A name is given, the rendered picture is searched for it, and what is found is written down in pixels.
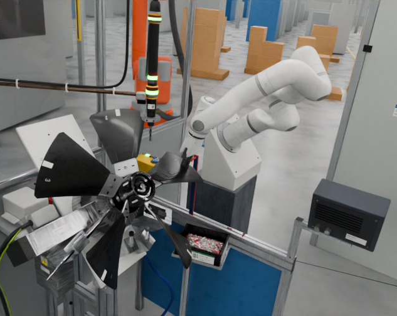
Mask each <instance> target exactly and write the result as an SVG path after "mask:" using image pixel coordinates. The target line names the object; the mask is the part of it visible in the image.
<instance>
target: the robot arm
mask: <svg viewBox="0 0 397 316"><path fill-rule="evenodd" d="M331 91H332V85H331V81H330V79H329V77H328V75H327V73H326V70H325V68H324V66H323V64H322V62H321V60H320V57H319V55H318V53H317V52H316V50H315V49H314V48H313V47H311V46H301V47H300V48H297V49H296V50H295V51H294V52H293V53H292V55H291V57H290V59H289V60H283V61H280V62H278V63H276V64H274V65H273V66H271V67H269V68H267V69H266V70H263V71H261V72H260V73H258V74H256V75H254V76H253V77H251V78H249V79H247V80H245V81H244V82H242V83H240V84H239V85H237V86H235V87H233V88H232V89H231V90H229V91H228V92H227V93H226V94H225V95H224V96H222V97H221V98H220V99H219V100H216V99H215V98H213V97H209V96H202V97H201V98H200V101H199V103H198V106H197V109H196V111H195V113H194V115H193V117H192V119H191V123H190V126H189V133H188V135H187V136H186V138H185V140H184V142H183V144H182V146H181V149H180V153H182V152H183V154H182V156H181V158H183V160H182V162H181V165H183V166H184V167H185V168H187V167H189V164H190V162H191V159H192V158H193V156H194V155H195V154H196V153H198V152H199V151H200V149H201V146H202V144H203V141H204V139H205V138H206V137H207V136H208V134H209V131H210V130H211V129H213V128H215V127H217V135H218V138H219V141H220V142H221V145H222V146H223V147H224V148H225V149H226V150H227V151H229V152H231V153H236V152H238V151H240V149H241V143H242V142H244V141H246V140H248V139H249V138H251V137H253V136H255V135H257V134H259V133H260V132H263V131H264V130H267V129H275V130H279V131H283V132H288V131H291V130H293V129H296V127H297V126H298V125H299V122H300V118H299V114H298V111H297V109H296V107H295V105H294V104H296V103H299V102H301V101H302V100H303V99H304V98H307V99H309V100H311V101H320V100H324V99H326V98H327V97H328V96H329V95H330V94H331ZM264 97H265V98H266V102H267V105H268V107H269V109H270V112H271V114H272V118H271V117H270V116H269V115H268V114H267V113H266V112H265V111H263V110H262V109H260V108H258V109H255V110H253V111H251V112H250V113H248V114H246V115H245V116H243V117H242V118H239V119H238V120H236V121H235V122H233V123H232V124H231V123H229V122H226V121H227V120H228V119H230V118H232V116H234V115H235V114H236V113H237V112H238V111H240V110H241V109H242V108H244V107H246V106H247V105H250V104H252V103H254V102H256V101H258V100H260V99H262V98H264Z"/></svg>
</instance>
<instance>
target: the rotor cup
mask: <svg viewBox="0 0 397 316"><path fill-rule="evenodd" d="M126 182H128V184H126V185H125V186H123V184H125V183H126ZM140 184H144V185H145V188H144V189H142V188H141V187H140ZM155 193H156V187H155V184H154V181H153V180H152V178H151V176H150V175H148V174H147V173H145V172H143V171H136V172H134V173H132V174H130V175H129V176H127V177H125V178H124V179H123V181H122V183H121V185H120V187H119V188H118V190H117V192H116V193H115V196H114V197H108V199H109V203H110V204H111V206H112V207H113V208H114V209H115V210H116V211H117V212H119V213H120V210H122V207H123V205H124V202H125V199H127V200H128V204H129V214H130V213H133V212H135V211H136V210H137V209H138V208H139V206H140V205H142V204H144V203H146V202H148V201H150V200H151V199H152V198H153V197H154V195H155ZM135 200H138V201H136V202H134V203H132V201H135Z"/></svg>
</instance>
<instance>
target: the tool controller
mask: <svg viewBox="0 0 397 316"><path fill-rule="evenodd" d="M390 203H391V200H390V199H387V198H385V197H381V196H377V195H375V194H371V193H368V192H365V191H362V190H359V189H355V188H353V187H349V186H345V185H343V184H339V183H337V182H333V181H330V180H327V179H324V178H322V179H321V180H320V182H319V184H318V186H317V187H316V189H315V191H314V192H313V195H312V202H311V206H310V213H309V220H308V224H307V227H308V228H311V229H314V230H316V231H319V232H321V233H324V234H326V235H329V236H332V237H334V238H337V239H339V240H342V241H345V242H347V243H350V244H352V245H355V246H358V247H360V248H363V249H365V250H368V251H371V252H373V251H374V249H375V246H376V243H377V241H378V238H379V234H380V232H381V228H382V227H383V223H384V220H385V217H386V214H387V212H388V209H389V205H390Z"/></svg>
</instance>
